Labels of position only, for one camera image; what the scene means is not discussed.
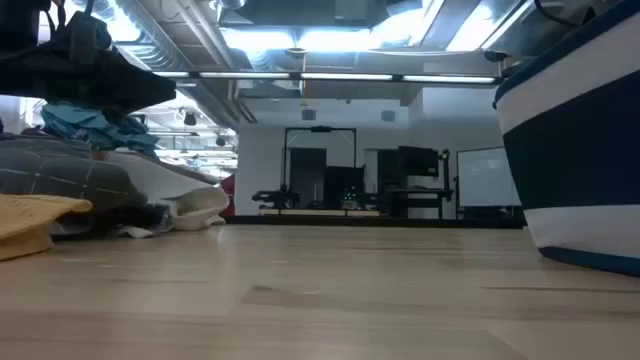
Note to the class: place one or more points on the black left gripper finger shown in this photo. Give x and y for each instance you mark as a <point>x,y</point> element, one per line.
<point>100,80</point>

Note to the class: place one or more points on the grey checked towel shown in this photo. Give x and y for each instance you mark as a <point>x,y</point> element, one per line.
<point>60,170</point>

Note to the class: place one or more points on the white grid-lined towel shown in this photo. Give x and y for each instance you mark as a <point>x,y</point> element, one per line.
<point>175,190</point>

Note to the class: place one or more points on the mustard yellow towel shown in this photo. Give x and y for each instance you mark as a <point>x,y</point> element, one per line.
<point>30,215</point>

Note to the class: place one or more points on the black background robot arm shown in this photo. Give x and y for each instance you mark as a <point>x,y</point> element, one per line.
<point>275,197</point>

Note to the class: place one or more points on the teal clothes pile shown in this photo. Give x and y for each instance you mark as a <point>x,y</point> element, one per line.
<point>100,127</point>

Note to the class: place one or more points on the long LED light bar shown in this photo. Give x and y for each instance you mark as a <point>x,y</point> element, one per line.
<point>345,76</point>

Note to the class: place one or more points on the black computer case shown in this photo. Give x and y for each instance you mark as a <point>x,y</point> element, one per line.
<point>345,185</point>

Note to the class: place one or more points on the black computer monitor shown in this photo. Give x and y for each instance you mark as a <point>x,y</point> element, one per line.
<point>417,160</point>

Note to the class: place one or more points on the whiteboard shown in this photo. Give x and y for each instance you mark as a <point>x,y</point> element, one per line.
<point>487,175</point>

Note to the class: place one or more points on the navy and white fabric basket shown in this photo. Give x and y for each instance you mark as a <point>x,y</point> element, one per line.
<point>575,150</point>

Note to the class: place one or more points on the black background station frame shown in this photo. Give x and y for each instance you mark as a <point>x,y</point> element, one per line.
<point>320,131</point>

